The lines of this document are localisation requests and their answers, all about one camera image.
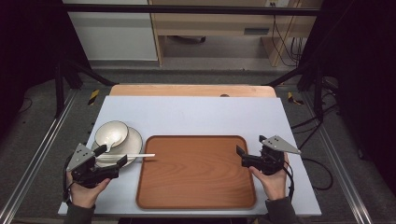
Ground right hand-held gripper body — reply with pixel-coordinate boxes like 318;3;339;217
240;134;303;176

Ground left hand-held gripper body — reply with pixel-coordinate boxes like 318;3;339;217
66;143;120;189

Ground white ceramic spoon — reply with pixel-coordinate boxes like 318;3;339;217
104;133;121;154

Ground white ceramic plate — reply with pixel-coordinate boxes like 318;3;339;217
91;126;144;169

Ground white ceramic bowl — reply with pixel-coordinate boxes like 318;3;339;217
93;119;130;154

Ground brown wooden tray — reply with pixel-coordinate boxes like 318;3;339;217
135;134;258;210

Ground person's right hand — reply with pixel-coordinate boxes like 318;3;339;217
248;153;290;202

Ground person's left hand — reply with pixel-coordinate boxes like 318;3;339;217
66;172;112;210

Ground black and yellow tape strip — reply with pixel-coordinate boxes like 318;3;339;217
287;91;305;106
87;89;101;106

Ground black metal stand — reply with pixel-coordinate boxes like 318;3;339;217
53;57;117;119
266;57;325;121

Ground wooden table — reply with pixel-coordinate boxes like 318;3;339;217
108;84;277;98

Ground white cabinet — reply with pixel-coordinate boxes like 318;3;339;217
62;0;159;62

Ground dark curtain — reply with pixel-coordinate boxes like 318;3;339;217
0;0;92;138
298;0;396;195

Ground light wooden desk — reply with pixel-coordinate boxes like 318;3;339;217
148;0;323;68

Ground black horizontal bar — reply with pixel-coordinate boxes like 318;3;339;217
63;3;322;17

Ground right hand-held gripper cable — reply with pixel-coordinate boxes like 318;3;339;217
281;161;296;201

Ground hand-held gripper cable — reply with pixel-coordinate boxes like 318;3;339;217
281;161;296;201
62;154;77;207

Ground left hand-held gripper cable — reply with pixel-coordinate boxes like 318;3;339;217
62;154;77;207

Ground metal floor rail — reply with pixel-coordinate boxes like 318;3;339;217
0;89;79;224
299;92;375;224

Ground thin black floor cable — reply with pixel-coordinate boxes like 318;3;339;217
16;96;34;116

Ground hanging black cables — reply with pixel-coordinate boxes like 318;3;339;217
271;14;305;67

